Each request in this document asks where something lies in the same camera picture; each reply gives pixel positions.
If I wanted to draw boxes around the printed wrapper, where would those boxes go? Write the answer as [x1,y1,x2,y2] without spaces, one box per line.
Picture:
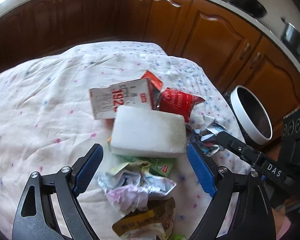
[186,115,228,157]

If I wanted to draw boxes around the green paper box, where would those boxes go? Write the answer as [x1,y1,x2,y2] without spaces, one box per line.
[118,155,176,177]

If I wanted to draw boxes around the white paper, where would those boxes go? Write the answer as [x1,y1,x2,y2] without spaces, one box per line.
[97,160,177,215]

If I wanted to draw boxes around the white foam block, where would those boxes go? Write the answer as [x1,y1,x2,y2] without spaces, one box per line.
[109,106,186,158]

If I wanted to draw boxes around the red plastic bag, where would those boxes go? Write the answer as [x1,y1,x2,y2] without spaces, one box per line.
[140,69,206,124]

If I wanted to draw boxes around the white red carton box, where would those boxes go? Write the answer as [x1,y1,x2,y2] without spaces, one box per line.
[89,78,160,120]

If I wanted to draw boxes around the black white-rimmed trash bin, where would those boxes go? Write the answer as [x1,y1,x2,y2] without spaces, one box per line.
[230,85,273,145]

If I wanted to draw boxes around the right hand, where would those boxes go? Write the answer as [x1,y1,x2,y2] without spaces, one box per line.
[272,205,291,239]

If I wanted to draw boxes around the white dotted tablecloth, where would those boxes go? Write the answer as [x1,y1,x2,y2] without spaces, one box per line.
[0,42,243,238]

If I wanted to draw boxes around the gold foil snack bag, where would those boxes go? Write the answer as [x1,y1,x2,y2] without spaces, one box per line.
[112,197,175,240]

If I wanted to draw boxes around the brown wooden base cabinets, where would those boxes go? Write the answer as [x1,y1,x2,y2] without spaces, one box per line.
[0,0,300,120]

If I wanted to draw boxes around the black cooking pot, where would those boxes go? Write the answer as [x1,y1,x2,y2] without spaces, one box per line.
[280,17,300,62]

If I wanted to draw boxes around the black wok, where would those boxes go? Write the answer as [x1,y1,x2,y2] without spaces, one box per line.
[230,0,267,18]

